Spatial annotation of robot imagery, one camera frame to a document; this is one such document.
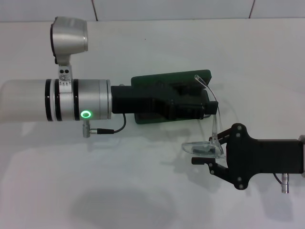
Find dark right arm cable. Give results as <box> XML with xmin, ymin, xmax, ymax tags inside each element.
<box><xmin>272</xmin><ymin>172</ymin><xmax>283</xmax><ymax>186</ymax></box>

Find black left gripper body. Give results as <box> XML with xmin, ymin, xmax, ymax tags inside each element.
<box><xmin>111</xmin><ymin>84</ymin><xmax>173</xmax><ymax>120</ymax></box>

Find green glasses case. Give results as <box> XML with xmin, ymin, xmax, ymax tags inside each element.
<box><xmin>130</xmin><ymin>69</ymin><xmax>213</xmax><ymax>125</ymax></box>

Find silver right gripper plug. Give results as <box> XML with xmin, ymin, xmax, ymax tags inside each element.
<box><xmin>280</xmin><ymin>173</ymin><xmax>289</xmax><ymax>194</ymax></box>

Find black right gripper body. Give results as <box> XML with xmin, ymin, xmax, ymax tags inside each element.
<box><xmin>225</xmin><ymin>123</ymin><xmax>305</xmax><ymax>191</ymax></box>

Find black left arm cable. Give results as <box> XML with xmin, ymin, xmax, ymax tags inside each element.
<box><xmin>82</xmin><ymin>112</ymin><xmax>127</xmax><ymax>138</ymax></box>

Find clear plastic glasses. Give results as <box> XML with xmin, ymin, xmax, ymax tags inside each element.
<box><xmin>181</xmin><ymin>74</ymin><xmax>226</xmax><ymax>159</ymax></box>

